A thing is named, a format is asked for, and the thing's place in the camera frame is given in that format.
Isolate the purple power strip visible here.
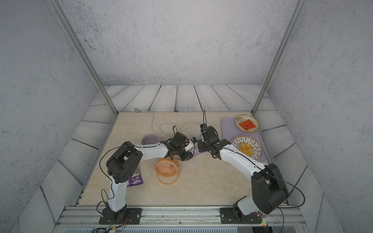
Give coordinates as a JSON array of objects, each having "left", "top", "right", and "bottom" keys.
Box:
[{"left": 193, "top": 148, "right": 203, "bottom": 156}]

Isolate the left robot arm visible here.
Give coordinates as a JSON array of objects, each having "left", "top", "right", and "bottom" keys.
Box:
[{"left": 106, "top": 133, "right": 197, "bottom": 214}]

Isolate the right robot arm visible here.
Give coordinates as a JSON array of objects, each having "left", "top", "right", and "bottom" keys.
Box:
[{"left": 198, "top": 139, "right": 289, "bottom": 217}]

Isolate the orange desk fan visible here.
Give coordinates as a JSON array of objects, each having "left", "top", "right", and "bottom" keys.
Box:
[{"left": 154, "top": 157, "right": 180, "bottom": 185}]

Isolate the lavender placemat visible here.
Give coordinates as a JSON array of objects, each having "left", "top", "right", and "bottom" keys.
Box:
[{"left": 220, "top": 117, "right": 267, "bottom": 162}]

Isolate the yellow food piece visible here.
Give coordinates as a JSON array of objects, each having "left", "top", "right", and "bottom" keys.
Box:
[{"left": 239, "top": 142, "right": 254, "bottom": 157}]

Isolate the small patterned plate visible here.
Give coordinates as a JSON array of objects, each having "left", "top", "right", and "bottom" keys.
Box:
[{"left": 235, "top": 115, "right": 259, "bottom": 133}]

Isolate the red food piece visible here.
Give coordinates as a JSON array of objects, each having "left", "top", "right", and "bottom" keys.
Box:
[{"left": 239, "top": 119, "right": 256, "bottom": 131}]

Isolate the large patterned plate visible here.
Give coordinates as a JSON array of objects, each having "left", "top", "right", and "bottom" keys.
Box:
[{"left": 231, "top": 136, "right": 263, "bottom": 160}]

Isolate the purple snack packet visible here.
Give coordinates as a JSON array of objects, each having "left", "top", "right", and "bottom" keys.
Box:
[{"left": 127, "top": 167, "right": 143, "bottom": 187}]

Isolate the white power strip cable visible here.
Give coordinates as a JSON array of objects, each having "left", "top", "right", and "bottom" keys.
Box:
[{"left": 133, "top": 108, "right": 205, "bottom": 137}]

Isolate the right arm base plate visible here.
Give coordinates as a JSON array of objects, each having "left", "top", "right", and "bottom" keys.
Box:
[{"left": 220, "top": 207, "right": 263, "bottom": 224}]

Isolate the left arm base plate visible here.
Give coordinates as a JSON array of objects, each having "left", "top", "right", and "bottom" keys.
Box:
[{"left": 99, "top": 207, "right": 142, "bottom": 225}]

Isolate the aluminium front rail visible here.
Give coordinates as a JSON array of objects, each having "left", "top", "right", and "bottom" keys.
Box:
[{"left": 53, "top": 205, "right": 309, "bottom": 233}]

